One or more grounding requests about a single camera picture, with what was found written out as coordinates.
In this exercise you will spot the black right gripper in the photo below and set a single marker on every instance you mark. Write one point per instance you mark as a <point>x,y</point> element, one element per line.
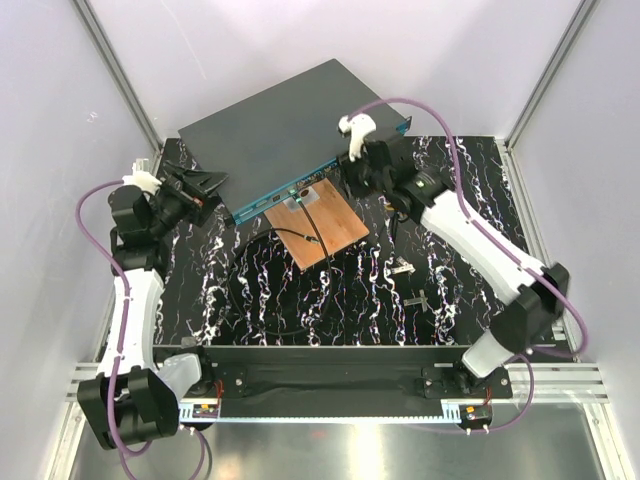
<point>349,169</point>

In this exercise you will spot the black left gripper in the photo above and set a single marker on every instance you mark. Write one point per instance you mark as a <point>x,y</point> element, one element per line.
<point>202,182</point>

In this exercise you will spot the silver SFP module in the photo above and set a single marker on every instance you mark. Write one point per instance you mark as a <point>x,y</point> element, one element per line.
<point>402,267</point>

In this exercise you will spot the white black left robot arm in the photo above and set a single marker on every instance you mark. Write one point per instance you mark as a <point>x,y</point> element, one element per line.
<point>132,401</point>

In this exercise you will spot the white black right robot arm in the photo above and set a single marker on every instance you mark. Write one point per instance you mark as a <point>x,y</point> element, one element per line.
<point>533,294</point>

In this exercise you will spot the wooden board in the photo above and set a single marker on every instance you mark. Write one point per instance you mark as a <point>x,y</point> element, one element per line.
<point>338,224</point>

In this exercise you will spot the left orange connector block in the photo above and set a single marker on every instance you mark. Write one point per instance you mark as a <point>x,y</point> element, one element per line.
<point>207,410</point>

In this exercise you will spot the orange connector block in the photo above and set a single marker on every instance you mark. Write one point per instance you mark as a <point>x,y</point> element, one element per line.
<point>207,410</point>
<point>478,412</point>

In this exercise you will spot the right orange connector block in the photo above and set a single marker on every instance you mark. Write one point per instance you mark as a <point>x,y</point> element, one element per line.
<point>478,412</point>

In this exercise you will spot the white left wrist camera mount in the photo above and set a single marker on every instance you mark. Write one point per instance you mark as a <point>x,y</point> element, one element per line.
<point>141,177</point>

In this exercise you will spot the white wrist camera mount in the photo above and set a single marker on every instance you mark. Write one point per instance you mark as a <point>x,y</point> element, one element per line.
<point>141,177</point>
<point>356,128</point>

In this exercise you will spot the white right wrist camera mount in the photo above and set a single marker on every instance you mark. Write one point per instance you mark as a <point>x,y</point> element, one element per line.
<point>356,128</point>

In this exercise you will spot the left aluminium frame post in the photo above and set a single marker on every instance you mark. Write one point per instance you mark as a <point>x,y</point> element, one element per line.
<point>109,57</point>

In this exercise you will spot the aluminium frame post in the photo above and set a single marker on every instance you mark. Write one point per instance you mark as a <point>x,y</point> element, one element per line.
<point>571,33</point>
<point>109,57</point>

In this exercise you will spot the dark grey network switch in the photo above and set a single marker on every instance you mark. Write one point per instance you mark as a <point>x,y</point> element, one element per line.
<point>278,140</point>

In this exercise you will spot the right aluminium frame post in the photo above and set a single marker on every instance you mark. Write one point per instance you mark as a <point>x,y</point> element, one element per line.
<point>571,33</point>

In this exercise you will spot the aluminium frame rail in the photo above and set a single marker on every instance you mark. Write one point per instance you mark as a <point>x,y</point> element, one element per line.
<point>542,383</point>

